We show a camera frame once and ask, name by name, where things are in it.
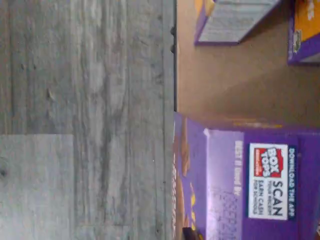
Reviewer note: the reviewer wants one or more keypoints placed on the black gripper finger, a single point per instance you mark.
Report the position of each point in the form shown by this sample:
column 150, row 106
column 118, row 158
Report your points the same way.
column 190, row 234

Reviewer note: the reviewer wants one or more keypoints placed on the purple box brown patch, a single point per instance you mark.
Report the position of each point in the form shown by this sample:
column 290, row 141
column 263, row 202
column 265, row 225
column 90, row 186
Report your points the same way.
column 225, row 162

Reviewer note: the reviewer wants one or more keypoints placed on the purple box orange patch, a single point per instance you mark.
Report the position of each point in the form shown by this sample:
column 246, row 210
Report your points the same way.
column 225, row 25
column 305, row 25

